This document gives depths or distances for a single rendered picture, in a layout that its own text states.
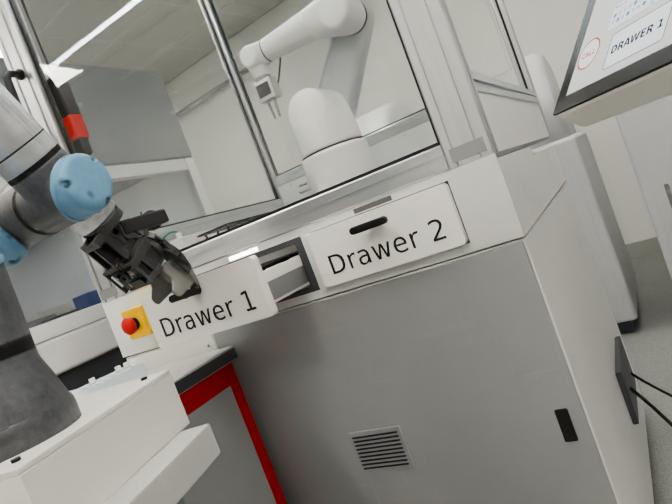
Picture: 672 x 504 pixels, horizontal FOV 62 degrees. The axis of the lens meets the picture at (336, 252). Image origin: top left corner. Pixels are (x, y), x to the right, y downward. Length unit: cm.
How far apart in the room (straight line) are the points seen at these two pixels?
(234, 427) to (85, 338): 78
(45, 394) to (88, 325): 127
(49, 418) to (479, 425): 74
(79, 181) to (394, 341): 63
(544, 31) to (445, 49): 323
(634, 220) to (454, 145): 327
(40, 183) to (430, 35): 62
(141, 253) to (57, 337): 92
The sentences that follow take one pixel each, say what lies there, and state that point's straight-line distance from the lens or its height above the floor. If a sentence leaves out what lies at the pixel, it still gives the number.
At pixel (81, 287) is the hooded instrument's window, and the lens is 194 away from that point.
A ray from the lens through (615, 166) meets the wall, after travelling 413.
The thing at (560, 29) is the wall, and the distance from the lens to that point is 418.
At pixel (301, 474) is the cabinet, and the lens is 132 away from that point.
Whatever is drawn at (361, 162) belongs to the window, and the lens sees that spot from 104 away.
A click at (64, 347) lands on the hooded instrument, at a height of 87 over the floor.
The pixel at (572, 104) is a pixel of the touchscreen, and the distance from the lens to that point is 77.
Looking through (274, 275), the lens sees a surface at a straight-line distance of 103.
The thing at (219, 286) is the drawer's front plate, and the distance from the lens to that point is 102.
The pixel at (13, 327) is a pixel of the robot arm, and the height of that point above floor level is 95.
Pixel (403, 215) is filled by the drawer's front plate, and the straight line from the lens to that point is 98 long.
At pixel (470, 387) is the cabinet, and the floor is 56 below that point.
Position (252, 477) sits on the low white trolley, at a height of 50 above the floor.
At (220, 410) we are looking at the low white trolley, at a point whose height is 65.
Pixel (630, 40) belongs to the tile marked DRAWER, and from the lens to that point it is 73.
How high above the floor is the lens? 93
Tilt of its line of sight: 3 degrees down
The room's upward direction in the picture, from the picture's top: 21 degrees counter-clockwise
